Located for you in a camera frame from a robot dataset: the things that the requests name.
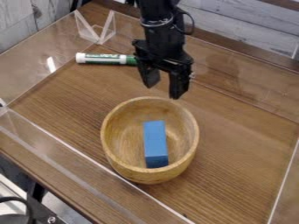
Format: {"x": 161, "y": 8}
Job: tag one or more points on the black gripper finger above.
{"x": 179, "y": 83}
{"x": 148, "y": 72}

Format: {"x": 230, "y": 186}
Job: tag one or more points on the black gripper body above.
{"x": 160, "y": 48}

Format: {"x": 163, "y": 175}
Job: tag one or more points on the green Expo marker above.
{"x": 107, "y": 59}

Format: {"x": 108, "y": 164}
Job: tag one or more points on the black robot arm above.
{"x": 161, "y": 12}

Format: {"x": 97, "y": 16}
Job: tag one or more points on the brown wooden bowl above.
{"x": 121, "y": 135}

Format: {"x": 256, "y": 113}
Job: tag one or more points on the blue rectangular block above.
{"x": 155, "y": 144}

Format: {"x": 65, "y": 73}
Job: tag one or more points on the black metal stand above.
{"x": 48, "y": 209}

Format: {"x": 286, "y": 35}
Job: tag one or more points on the clear acrylic corner bracket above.
{"x": 92, "y": 32}

